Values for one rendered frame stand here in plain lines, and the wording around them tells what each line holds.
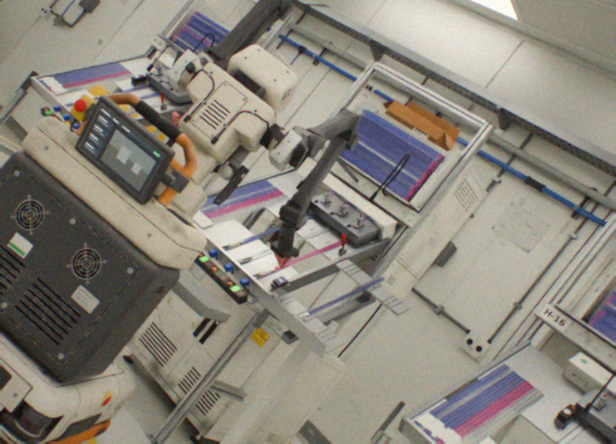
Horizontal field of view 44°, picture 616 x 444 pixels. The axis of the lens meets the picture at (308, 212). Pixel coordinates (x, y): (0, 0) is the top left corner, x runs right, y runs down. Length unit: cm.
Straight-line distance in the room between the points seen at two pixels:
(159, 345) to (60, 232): 160
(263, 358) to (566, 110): 276
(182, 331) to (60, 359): 151
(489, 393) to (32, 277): 159
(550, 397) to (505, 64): 303
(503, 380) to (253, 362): 106
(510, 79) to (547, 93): 29
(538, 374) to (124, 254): 164
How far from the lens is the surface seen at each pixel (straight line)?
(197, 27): 467
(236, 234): 333
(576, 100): 523
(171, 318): 366
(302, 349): 294
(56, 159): 219
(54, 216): 217
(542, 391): 296
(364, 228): 338
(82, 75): 460
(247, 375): 334
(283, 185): 370
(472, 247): 493
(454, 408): 275
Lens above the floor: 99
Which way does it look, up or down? 1 degrees up
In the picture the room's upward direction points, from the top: 39 degrees clockwise
